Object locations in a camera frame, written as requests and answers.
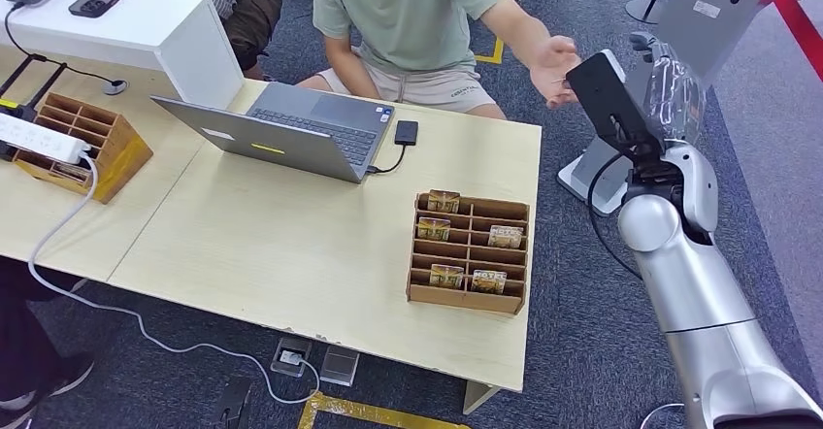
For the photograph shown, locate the person's left hand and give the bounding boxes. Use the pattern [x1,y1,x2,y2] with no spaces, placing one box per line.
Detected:
[528,34,584,111]

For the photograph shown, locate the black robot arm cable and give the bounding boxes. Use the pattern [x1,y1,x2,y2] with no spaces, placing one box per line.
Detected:
[585,151,644,283]

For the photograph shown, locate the thin white cable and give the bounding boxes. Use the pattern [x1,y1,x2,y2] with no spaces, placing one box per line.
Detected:
[639,402,687,429]

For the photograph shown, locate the person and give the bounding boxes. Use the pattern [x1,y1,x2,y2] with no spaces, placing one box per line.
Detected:
[114,0,284,82]
[296,0,584,121]

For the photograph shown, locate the wooden card holder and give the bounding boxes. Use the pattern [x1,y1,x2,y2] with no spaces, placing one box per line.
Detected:
[405,189,533,317]
[13,92,155,206]

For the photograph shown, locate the thin black cable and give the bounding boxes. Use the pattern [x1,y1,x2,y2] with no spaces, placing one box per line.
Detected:
[3,1,118,86]

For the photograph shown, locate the white power cable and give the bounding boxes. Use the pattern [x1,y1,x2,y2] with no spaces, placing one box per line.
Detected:
[26,151,321,407]

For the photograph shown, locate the yellow floor tape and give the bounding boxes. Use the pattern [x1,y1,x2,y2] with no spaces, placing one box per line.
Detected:
[474,35,507,67]
[296,391,472,429]

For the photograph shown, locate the red barrier strip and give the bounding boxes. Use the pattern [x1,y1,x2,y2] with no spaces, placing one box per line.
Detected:
[757,0,823,85]

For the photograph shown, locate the table leg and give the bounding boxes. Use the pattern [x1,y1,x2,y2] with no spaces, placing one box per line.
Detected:
[462,379,504,416]

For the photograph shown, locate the black drive cable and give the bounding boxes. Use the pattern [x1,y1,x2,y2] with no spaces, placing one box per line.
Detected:
[367,144,409,176]

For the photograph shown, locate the grey kiosk stand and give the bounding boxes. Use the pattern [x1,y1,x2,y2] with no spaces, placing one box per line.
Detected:
[557,0,774,217]

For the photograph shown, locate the white counter block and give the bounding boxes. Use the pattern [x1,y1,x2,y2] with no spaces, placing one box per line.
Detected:
[0,0,247,112]

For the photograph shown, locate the black metal stand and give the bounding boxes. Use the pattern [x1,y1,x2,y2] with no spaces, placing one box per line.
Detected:
[0,53,70,162]

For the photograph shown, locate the floor socket box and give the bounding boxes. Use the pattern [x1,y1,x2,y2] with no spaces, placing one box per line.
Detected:
[269,335,313,379]

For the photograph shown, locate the black external drive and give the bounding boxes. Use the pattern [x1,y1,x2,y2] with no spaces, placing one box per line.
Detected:
[393,119,420,148]

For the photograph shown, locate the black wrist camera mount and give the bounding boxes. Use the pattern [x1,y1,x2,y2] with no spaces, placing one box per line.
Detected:
[565,49,668,165]

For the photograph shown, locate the grey laptop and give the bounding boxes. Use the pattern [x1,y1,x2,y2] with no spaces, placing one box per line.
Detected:
[150,82,397,185]

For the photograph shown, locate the white power strip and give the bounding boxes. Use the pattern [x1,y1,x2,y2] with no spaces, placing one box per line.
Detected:
[0,112,93,166]

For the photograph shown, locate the person's leg and shoe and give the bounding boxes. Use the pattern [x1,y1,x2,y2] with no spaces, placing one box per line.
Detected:
[0,257,97,429]

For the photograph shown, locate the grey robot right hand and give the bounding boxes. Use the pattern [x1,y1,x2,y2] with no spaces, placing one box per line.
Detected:
[628,30,708,148]

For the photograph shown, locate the hotel key card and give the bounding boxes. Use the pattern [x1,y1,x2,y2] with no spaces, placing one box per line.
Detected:
[428,263,466,290]
[470,269,509,296]
[426,189,462,215]
[486,224,525,250]
[415,216,452,243]

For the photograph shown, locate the black floor object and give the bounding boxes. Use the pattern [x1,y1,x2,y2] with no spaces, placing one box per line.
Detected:
[211,377,252,429]

